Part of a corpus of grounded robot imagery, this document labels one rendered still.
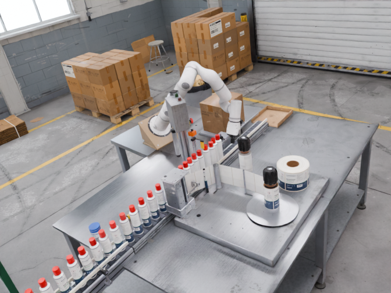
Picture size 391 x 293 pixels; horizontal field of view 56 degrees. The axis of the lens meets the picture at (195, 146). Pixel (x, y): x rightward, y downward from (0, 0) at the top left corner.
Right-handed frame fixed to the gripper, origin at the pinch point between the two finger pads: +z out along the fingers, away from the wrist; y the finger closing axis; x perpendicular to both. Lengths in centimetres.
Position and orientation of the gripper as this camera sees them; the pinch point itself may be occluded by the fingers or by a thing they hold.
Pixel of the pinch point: (232, 140)
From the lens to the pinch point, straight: 286.7
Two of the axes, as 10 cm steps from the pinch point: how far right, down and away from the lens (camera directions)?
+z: -0.6, 9.7, 2.5
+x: 6.1, -1.6, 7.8
